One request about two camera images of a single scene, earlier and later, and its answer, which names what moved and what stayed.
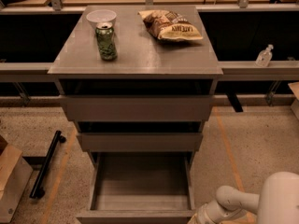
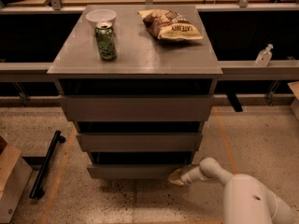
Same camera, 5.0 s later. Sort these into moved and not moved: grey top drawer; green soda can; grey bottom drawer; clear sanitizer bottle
Moved: grey bottom drawer
Not moved: clear sanitizer bottle; grey top drawer; green soda can
